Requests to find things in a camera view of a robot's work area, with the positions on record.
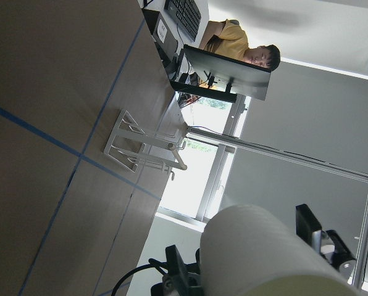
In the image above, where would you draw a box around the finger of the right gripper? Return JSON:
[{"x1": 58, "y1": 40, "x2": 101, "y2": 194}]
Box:
[
  {"x1": 165, "y1": 245, "x2": 203, "y2": 295},
  {"x1": 295, "y1": 203, "x2": 322, "y2": 252}
]

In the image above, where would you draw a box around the white plastic cup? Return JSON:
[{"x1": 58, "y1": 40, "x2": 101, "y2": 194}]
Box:
[{"x1": 200, "y1": 205, "x2": 359, "y2": 295}]

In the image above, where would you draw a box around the black computer monitor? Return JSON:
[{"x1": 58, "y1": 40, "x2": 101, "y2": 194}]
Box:
[{"x1": 170, "y1": 45, "x2": 270, "y2": 103}]

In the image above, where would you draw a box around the person in yellow shirt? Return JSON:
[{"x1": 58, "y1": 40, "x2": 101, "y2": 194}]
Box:
[{"x1": 199, "y1": 19, "x2": 280, "y2": 71}]

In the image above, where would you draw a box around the black box with label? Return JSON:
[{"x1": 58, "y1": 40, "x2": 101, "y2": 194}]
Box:
[{"x1": 142, "y1": 9, "x2": 178, "y2": 64}]

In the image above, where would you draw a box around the black keyboard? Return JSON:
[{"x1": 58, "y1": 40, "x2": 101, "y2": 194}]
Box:
[{"x1": 164, "y1": 0, "x2": 201, "y2": 41}]

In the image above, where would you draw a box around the aluminium frame post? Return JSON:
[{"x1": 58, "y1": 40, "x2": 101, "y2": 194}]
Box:
[{"x1": 187, "y1": 126, "x2": 368, "y2": 183}]

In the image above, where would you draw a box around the white wire cup rack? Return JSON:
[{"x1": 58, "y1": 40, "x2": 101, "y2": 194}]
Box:
[{"x1": 103, "y1": 110, "x2": 187, "y2": 179}]

